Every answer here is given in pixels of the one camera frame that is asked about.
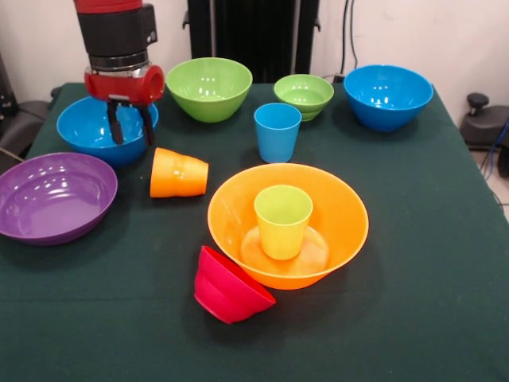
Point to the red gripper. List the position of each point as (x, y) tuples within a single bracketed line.
[(123, 87)]

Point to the blue plastic bowl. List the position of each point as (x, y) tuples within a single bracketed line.
[(387, 99), (87, 131)]

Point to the orange plastic cup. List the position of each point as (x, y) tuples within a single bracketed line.
[(179, 175)]

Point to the green plastic cup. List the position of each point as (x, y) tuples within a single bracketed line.
[(282, 227)]

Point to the small pink-red bowl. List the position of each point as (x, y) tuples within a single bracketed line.
[(226, 290)]

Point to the large yellow-orange bowl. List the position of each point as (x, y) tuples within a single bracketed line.
[(342, 223)]

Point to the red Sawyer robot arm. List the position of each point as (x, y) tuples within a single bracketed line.
[(115, 36)]

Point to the large green bowl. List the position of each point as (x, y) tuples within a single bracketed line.
[(208, 91)]

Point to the dark grey stand foot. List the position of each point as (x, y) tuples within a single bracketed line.
[(481, 127), (24, 119)]

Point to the purple shallow bowl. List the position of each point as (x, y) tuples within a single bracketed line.
[(55, 207)]

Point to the blue plastic cup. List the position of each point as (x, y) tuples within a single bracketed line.
[(277, 135)]

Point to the small green bowl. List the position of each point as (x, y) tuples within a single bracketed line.
[(304, 95)]

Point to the dark green tablecloth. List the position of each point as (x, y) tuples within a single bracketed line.
[(254, 350)]

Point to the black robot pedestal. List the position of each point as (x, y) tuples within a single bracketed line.
[(246, 40)]

